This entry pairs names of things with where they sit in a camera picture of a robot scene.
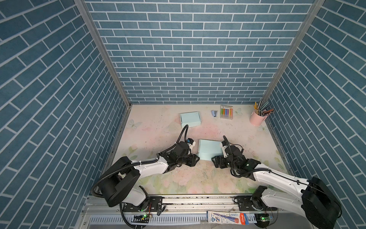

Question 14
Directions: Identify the light blue box stack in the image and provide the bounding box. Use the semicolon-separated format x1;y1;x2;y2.
198;139;223;161

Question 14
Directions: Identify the light blue paper box sheet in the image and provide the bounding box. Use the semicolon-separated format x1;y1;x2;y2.
180;111;202;128

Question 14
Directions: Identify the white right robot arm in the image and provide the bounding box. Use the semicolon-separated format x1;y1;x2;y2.
212;145;342;229

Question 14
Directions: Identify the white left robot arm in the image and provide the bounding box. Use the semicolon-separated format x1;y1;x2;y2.
91;138;200;211

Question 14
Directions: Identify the pink metal pencil bucket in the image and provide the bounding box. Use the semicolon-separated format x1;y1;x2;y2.
249;111;268;127

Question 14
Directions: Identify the pack of coloured highlighters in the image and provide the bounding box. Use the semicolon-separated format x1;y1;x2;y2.
220;105;233;120

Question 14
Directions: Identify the white red blue package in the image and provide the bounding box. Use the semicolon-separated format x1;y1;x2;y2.
207;211;257;225

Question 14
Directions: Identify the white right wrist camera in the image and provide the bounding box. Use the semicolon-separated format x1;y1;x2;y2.
221;141;228;158

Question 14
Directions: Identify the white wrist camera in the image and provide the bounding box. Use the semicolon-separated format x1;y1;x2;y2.
221;141;228;158
186;138;196;149

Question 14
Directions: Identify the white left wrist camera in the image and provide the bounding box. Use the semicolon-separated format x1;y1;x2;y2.
186;138;196;149

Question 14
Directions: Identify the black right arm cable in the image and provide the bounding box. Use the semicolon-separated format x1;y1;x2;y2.
222;135;343;218

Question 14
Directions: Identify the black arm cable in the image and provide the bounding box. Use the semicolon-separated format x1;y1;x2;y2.
90;124;189;198
222;135;343;218

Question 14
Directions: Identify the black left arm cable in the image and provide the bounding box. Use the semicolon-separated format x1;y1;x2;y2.
90;124;189;198

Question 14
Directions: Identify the metal base rail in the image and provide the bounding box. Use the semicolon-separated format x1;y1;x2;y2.
79;194;321;214

